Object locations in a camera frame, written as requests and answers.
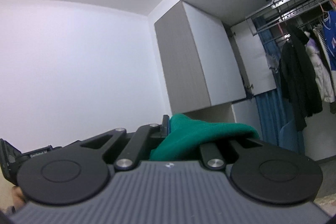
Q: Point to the blue covered chair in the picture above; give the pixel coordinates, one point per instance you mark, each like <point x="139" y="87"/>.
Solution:
<point x="291" y="139"/>

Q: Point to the person's left hand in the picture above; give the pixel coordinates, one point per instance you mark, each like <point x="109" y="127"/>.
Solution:
<point x="18" y="197"/>

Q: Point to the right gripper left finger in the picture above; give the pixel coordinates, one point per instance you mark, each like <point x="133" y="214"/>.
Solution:
<point x="141" y="143"/>

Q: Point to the black hanging jacket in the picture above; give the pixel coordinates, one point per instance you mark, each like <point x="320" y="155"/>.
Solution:
<point x="297" y="76"/>

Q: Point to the grey white wall cabinet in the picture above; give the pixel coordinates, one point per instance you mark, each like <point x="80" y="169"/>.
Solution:
<point x="203" y="66"/>

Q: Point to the blue curtain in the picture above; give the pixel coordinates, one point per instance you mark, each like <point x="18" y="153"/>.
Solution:
<point x="274" y="110"/>

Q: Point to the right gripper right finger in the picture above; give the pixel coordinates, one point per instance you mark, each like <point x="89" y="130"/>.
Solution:
<point x="219" y="153"/>

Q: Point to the green hooded sweatshirt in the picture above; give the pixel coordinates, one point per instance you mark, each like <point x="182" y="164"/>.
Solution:
<point x="186" y="134"/>

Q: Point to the blue sports jersey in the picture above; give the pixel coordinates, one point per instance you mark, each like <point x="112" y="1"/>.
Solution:
<point x="329" y="33"/>

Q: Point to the white grey hanging jacket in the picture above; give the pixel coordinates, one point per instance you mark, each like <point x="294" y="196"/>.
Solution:
<point x="322" y="76"/>

